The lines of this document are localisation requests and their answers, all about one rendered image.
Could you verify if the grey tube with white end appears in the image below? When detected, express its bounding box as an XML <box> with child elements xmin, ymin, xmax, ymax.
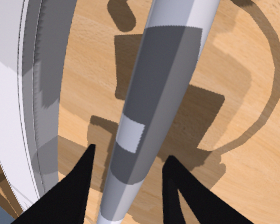
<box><xmin>96</xmin><ymin>0</ymin><xmax>220</xmax><ymax>224</ymax></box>

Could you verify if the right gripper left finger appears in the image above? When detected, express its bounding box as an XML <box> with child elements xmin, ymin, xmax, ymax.
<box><xmin>11</xmin><ymin>144</ymin><xmax>96</xmax><ymax>224</ymax></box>

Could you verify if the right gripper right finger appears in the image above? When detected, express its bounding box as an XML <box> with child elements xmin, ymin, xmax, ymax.
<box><xmin>162</xmin><ymin>155</ymin><xmax>254</xmax><ymax>224</ymax></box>

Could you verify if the long brown cardboard carton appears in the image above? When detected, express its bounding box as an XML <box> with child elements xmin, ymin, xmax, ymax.
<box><xmin>0</xmin><ymin>165</ymin><xmax>24</xmax><ymax>219</ymax></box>

